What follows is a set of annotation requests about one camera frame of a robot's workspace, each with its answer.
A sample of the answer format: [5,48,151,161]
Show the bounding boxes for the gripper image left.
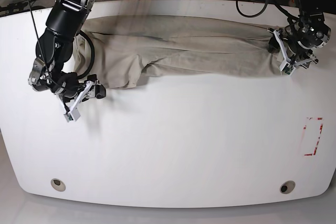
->
[28,58,106,113]

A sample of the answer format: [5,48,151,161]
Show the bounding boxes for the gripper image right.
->
[268,18,331,70]

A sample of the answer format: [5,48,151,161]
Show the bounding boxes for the beige T-shirt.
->
[73,15,280,89]

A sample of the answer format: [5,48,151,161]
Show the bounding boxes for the red tape rectangle marking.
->
[301,118,323,156]

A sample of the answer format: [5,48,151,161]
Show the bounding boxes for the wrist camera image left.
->
[64,109,80,122]

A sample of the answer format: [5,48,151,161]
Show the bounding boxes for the left table cable grommet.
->
[50,178,66,192]

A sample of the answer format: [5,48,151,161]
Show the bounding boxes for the table cable grommet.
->
[50,178,66,192]
[280,180,296,194]

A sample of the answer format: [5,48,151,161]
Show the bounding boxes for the right table cable grommet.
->
[280,180,296,194]

